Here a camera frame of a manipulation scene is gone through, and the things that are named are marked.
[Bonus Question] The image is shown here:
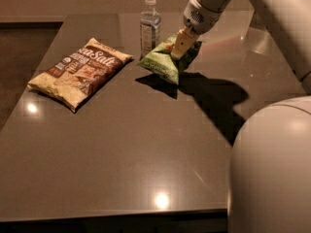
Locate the green jalapeno chip bag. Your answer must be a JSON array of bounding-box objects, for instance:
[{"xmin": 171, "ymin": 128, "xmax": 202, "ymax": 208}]
[{"xmin": 139, "ymin": 34, "xmax": 202, "ymax": 84}]

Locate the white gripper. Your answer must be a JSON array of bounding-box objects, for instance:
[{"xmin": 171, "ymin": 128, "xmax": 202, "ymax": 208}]
[{"xmin": 171, "ymin": 0, "xmax": 224, "ymax": 60}]

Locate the clear plastic water bottle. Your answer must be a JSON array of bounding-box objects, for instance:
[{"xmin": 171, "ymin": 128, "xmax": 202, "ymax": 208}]
[{"xmin": 140, "ymin": 0, "xmax": 161, "ymax": 57}]

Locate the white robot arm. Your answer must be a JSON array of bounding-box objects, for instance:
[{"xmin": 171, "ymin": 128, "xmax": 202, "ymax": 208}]
[{"xmin": 172, "ymin": 0, "xmax": 311, "ymax": 233}]

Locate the brown sea salt chip bag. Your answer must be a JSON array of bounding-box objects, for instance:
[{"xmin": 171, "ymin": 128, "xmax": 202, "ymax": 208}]
[{"xmin": 28, "ymin": 38, "xmax": 133, "ymax": 113}]

